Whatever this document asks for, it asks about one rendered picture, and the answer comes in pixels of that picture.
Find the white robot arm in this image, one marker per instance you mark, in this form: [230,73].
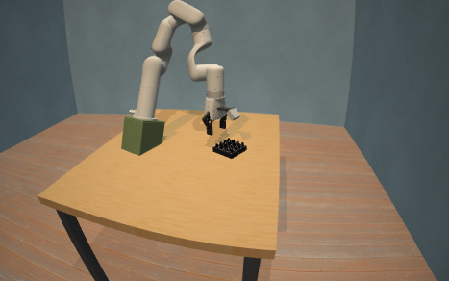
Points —
[153,68]

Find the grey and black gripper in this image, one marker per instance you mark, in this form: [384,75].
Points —
[211,111]

